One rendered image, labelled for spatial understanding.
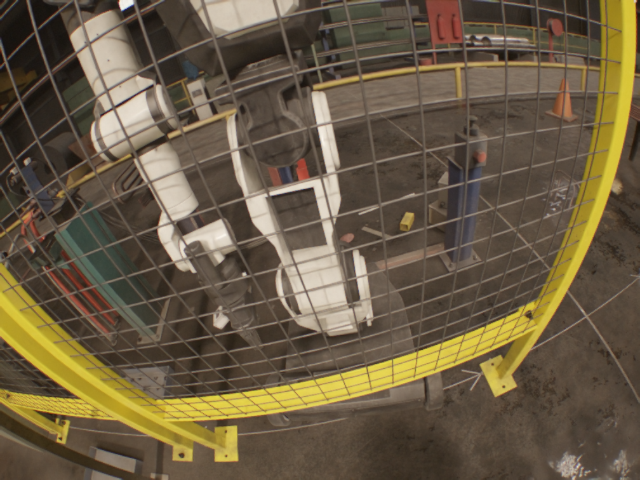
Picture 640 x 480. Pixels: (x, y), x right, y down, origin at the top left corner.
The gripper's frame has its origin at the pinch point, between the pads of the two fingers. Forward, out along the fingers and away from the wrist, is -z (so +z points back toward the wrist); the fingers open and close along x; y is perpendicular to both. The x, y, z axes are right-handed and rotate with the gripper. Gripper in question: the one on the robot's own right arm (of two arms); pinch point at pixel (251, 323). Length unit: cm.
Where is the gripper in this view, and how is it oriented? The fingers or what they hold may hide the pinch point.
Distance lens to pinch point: 69.4
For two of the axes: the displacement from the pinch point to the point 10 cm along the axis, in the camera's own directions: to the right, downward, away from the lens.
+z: -2.8, -8.0, -5.3
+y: 9.2, -3.8, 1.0
